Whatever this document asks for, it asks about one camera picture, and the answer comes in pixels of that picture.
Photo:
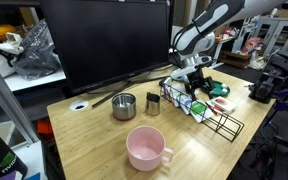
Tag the white book orange circle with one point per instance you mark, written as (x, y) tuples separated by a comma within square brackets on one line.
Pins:
[(225, 103)]

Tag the purple book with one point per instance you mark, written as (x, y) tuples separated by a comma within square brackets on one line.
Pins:
[(9, 176)]

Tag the small steel pitcher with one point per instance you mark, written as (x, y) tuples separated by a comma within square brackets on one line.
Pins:
[(153, 105)]

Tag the wide steel cup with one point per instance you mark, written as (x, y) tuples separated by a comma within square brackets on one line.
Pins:
[(124, 106)]

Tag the white floor bag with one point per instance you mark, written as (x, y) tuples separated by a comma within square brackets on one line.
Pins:
[(257, 61)]

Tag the white book blue circle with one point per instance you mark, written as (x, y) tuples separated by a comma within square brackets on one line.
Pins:
[(185, 101)]

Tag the grey plastic bag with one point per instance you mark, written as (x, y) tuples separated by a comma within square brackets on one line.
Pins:
[(37, 53)]

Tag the black monitor stand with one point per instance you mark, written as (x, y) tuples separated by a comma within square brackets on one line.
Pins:
[(112, 95)]

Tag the white book green circle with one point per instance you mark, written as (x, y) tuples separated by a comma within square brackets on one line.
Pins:
[(199, 109)]

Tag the white bag black print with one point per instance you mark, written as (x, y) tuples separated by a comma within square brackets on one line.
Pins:
[(0, 56)]

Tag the white cabinet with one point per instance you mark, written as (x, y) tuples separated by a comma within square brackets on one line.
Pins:
[(274, 33)]

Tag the green plate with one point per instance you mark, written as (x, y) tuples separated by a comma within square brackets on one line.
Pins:
[(219, 92)]

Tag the pink mug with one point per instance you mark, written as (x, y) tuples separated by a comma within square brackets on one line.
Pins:
[(145, 148)]

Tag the black bottle green logo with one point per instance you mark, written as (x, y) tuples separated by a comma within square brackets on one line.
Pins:
[(0, 156)]

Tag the white shelf board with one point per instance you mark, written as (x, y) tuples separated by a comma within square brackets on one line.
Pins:
[(27, 81)]

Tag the plain white book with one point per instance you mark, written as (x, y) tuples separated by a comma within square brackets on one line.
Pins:
[(166, 88)]

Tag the white book orange black print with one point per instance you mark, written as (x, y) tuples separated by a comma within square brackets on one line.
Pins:
[(210, 107)]

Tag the black machine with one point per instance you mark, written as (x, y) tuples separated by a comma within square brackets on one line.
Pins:
[(264, 88)]

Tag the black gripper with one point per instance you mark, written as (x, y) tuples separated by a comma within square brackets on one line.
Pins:
[(196, 77)]

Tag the slanted aluminium frame post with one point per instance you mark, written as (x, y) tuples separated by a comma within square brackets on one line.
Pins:
[(7, 100)]

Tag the small white cube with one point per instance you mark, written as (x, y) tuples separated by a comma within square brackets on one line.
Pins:
[(224, 90), (222, 85)]

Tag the black computer monitor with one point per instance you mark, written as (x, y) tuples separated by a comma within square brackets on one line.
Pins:
[(107, 43)]

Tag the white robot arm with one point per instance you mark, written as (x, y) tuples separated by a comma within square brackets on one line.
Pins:
[(197, 40)]

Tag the orange object under table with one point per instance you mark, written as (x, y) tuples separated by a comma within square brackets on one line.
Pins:
[(44, 126)]

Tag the white book small green print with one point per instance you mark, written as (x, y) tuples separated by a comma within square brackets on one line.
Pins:
[(175, 95)]

